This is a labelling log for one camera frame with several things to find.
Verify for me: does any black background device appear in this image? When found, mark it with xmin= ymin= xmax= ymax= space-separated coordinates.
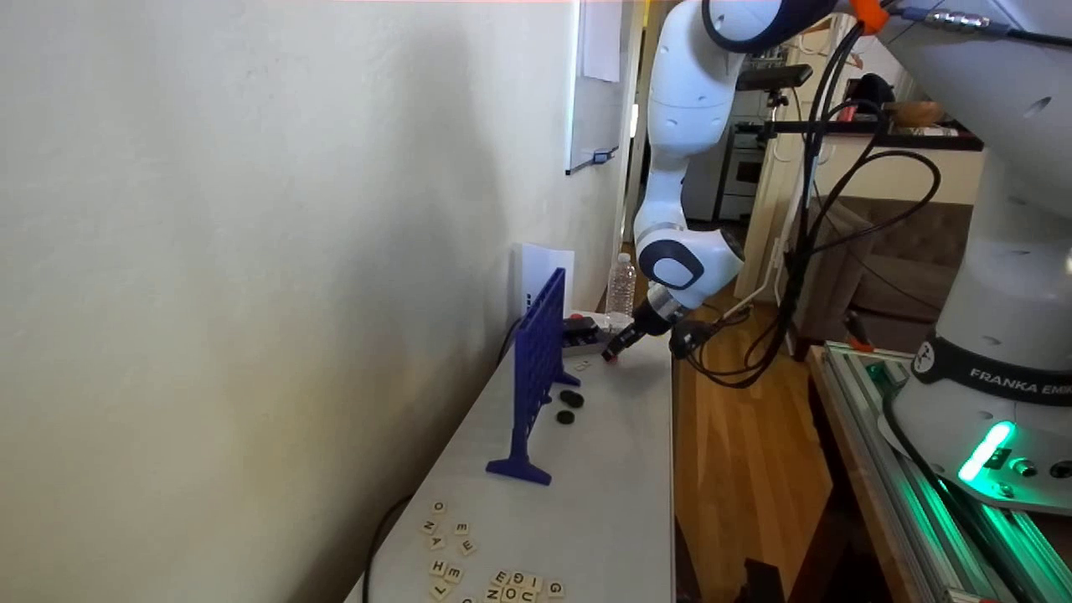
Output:
xmin=741 ymin=59 xmax=818 ymax=93

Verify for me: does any orange cable clip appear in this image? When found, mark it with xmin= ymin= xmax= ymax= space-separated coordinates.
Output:
xmin=849 ymin=0 xmax=895 ymax=32

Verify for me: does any blue connect four grid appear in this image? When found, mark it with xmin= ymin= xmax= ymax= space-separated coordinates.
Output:
xmin=485 ymin=264 xmax=586 ymax=485

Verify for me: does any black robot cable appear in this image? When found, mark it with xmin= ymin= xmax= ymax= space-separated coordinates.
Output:
xmin=799 ymin=145 xmax=947 ymax=271
xmin=667 ymin=21 xmax=875 ymax=396

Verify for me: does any brown wooden box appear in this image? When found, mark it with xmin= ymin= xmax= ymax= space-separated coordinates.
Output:
xmin=893 ymin=96 xmax=947 ymax=126

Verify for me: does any black power cable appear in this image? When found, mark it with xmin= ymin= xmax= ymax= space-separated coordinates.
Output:
xmin=360 ymin=494 xmax=417 ymax=603

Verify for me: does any whiteboard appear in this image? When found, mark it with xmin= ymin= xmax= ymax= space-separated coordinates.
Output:
xmin=568 ymin=0 xmax=631 ymax=178

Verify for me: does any white paper sheet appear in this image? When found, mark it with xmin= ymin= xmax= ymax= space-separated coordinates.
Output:
xmin=577 ymin=0 xmax=626 ymax=83

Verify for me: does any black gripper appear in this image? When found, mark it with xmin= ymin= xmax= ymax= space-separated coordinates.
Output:
xmin=599 ymin=299 xmax=677 ymax=360

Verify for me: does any white machine with green light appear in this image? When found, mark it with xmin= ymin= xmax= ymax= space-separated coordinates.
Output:
xmin=807 ymin=338 xmax=1072 ymax=603

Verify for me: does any clear plastic water bottle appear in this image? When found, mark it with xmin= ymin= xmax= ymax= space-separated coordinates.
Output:
xmin=602 ymin=252 xmax=644 ymax=322

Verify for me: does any black remote control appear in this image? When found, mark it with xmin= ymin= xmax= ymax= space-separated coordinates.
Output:
xmin=561 ymin=313 xmax=608 ymax=343

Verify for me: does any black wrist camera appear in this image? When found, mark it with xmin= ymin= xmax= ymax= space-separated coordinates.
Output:
xmin=663 ymin=313 xmax=709 ymax=360

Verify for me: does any brown wooden cabinet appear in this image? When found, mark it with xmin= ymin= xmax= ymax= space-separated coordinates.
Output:
xmin=781 ymin=193 xmax=975 ymax=349

